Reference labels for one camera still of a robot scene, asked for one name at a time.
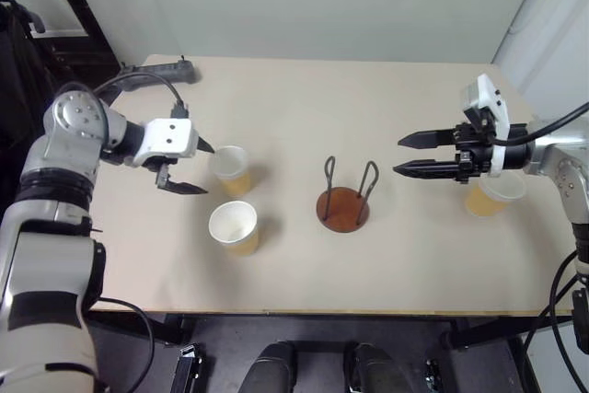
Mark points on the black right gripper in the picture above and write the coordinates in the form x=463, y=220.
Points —
x=476, y=153

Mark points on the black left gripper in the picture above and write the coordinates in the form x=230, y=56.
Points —
x=162, y=172

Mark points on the brown ribbed paper cup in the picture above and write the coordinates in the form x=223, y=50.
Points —
x=232, y=223
x=481, y=204
x=234, y=183

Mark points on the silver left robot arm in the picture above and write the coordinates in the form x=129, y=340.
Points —
x=60, y=149

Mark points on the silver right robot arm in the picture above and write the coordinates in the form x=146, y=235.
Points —
x=559, y=149

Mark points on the black power strip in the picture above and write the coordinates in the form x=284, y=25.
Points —
x=179, y=72

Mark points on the white curtain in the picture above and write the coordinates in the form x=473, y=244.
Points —
x=547, y=20

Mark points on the black fabric-covered equipment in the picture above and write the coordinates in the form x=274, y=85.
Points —
x=20, y=89

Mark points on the dark metal rack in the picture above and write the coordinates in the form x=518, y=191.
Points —
x=80, y=6

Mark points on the dark rounded shape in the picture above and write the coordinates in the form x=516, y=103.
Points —
x=276, y=367
x=375, y=370

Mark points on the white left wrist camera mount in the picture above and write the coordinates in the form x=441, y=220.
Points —
x=168, y=135

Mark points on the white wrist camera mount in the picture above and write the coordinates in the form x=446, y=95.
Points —
x=488, y=94
x=168, y=135

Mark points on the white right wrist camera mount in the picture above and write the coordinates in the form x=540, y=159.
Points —
x=488, y=94

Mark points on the black metal floor bracket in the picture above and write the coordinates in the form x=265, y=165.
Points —
x=433, y=377
x=188, y=370

